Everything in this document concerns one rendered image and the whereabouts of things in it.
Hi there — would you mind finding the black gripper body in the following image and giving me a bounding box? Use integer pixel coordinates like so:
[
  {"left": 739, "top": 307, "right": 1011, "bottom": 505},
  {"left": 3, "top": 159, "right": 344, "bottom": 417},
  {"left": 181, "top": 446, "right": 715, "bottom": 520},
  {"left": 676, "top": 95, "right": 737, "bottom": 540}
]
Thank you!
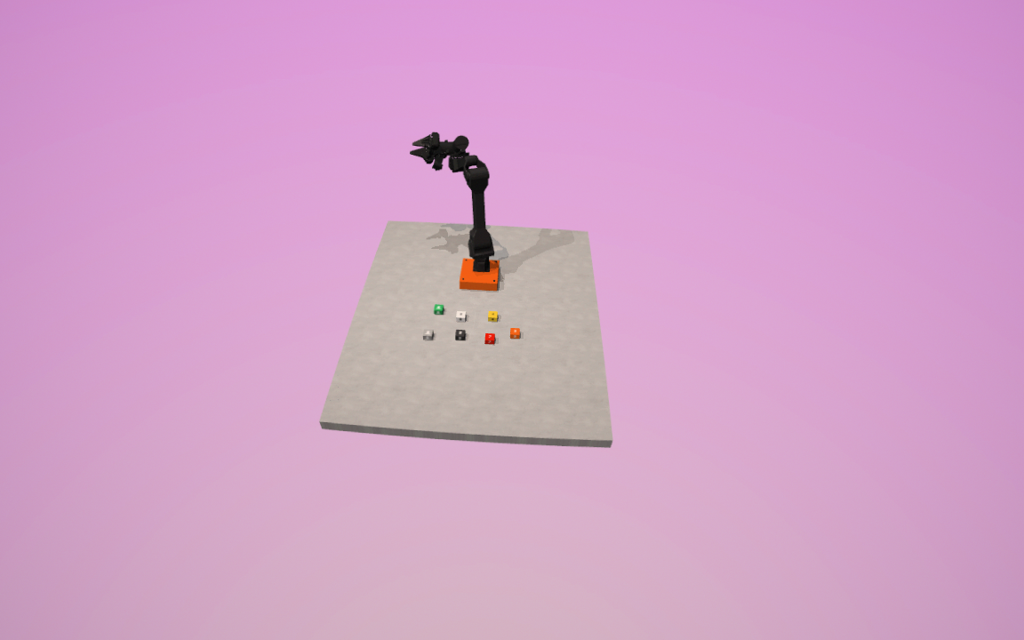
[{"left": 427, "top": 132, "right": 452, "bottom": 164}]

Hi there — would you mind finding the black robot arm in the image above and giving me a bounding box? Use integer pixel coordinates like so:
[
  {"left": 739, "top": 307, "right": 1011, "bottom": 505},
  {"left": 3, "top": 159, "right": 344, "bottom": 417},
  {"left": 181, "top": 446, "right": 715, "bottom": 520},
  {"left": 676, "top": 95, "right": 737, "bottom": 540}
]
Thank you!
[{"left": 432, "top": 136, "right": 494, "bottom": 272}]

